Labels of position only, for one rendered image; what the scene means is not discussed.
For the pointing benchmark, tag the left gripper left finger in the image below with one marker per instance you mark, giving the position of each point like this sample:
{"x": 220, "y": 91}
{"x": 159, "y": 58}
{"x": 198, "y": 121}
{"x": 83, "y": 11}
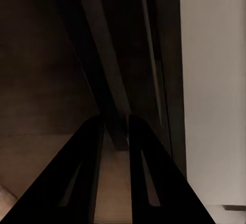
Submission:
{"x": 66, "y": 190}

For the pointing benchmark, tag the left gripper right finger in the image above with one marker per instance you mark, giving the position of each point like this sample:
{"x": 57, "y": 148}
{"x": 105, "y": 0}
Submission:
{"x": 179, "y": 203}

